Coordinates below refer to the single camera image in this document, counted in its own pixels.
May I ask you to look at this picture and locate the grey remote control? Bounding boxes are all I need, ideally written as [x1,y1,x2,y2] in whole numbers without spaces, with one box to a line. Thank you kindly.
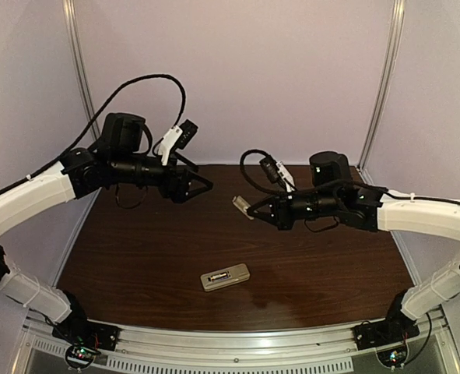
[200,263,251,292]

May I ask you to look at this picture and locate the white gold AAA battery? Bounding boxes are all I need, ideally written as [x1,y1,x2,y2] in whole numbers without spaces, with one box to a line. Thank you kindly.
[208,271,231,282]

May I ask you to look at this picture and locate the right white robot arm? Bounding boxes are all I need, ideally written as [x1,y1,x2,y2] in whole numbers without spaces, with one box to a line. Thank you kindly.
[240,150,460,329]

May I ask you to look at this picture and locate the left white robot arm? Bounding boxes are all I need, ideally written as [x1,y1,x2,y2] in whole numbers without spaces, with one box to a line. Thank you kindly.
[0,113,213,341]

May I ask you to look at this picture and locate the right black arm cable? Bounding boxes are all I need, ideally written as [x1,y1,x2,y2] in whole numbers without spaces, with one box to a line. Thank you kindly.
[239,148,460,207]

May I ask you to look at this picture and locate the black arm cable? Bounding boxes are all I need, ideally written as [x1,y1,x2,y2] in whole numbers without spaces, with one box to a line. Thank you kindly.
[0,74,188,203]
[239,148,460,207]

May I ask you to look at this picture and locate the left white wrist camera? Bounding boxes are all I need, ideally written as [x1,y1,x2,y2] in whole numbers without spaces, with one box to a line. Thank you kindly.
[155,125,183,166]

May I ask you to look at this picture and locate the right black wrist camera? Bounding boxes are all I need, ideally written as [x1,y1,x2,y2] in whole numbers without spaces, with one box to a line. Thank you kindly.
[259,155,297,192]

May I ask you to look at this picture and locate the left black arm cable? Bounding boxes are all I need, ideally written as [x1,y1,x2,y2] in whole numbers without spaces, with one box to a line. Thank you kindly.
[0,74,188,203]

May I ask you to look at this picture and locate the front aluminium rail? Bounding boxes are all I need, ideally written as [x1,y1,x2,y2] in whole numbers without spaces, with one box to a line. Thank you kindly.
[13,303,458,374]

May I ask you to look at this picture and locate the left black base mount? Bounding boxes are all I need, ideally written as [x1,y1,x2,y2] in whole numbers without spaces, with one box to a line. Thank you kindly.
[51,320,120,372]

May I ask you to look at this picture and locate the left aluminium frame post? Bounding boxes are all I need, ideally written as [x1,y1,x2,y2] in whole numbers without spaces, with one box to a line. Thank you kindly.
[62,0,95,122]

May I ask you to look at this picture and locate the aluminium frame post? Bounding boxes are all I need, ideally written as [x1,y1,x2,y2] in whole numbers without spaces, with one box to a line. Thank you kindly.
[62,0,95,122]
[357,0,406,171]

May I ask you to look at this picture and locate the right aluminium frame post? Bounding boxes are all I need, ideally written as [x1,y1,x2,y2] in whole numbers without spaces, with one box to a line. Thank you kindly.
[357,0,406,171]

